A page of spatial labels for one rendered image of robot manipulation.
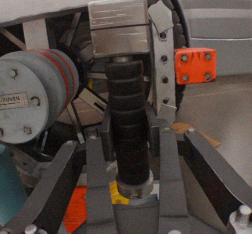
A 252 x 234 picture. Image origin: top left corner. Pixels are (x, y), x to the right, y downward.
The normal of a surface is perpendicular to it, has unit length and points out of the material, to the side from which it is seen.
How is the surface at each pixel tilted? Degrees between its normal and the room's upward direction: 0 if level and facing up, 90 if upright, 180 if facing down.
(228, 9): 90
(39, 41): 90
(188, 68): 90
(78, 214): 90
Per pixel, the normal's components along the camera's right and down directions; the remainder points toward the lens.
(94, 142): -0.10, -0.94
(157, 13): 0.01, 0.33
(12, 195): 0.85, 0.09
